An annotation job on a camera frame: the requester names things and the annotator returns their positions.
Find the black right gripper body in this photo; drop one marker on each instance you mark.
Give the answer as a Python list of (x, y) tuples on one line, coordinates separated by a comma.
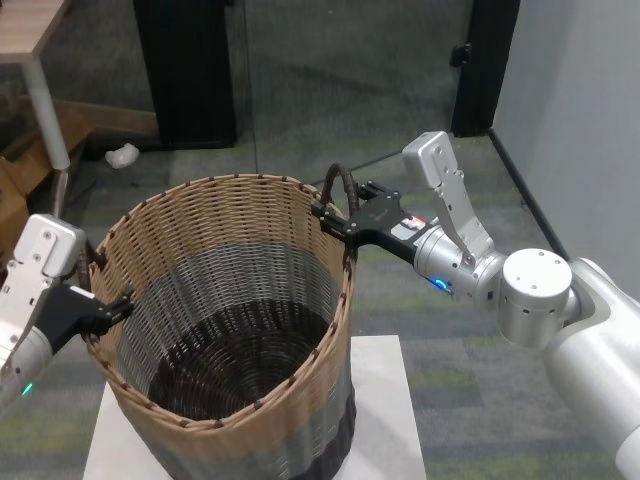
[(382, 222)]

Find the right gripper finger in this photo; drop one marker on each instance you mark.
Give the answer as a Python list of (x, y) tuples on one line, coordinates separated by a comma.
[(332, 224), (375, 191)]

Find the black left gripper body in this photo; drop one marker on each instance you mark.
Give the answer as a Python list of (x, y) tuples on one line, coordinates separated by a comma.
[(65, 317)]

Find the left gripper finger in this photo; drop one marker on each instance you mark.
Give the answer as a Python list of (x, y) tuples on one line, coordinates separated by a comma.
[(115, 315)]

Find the tan and grey woven basket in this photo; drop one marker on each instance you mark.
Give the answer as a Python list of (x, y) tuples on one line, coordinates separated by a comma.
[(225, 450)]

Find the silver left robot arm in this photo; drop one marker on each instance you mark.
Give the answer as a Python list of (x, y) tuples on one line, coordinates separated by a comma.
[(20, 355)]

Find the brown cardboard box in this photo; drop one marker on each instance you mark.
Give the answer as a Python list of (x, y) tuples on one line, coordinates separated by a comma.
[(15, 210)]

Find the crumpled white paper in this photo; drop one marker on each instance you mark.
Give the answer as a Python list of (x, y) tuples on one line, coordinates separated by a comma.
[(122, 156)]

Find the black hinge clamp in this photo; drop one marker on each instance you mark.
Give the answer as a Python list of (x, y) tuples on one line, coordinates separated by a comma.
[(461, 55)]

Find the brown wooden plank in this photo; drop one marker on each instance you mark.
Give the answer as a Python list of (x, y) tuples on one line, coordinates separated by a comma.
[(110, 118)]

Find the wide black pillar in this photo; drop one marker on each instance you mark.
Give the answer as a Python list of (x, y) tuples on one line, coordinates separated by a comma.
[(185, 75)]

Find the wooden desk with white legs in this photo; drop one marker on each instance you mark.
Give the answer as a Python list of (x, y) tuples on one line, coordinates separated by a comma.
[(30, 25)]

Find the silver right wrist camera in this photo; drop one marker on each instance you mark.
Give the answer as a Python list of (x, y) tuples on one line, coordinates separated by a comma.
[(430, 155)]

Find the black door frame post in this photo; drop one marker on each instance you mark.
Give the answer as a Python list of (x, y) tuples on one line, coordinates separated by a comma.
[(492, 75)]

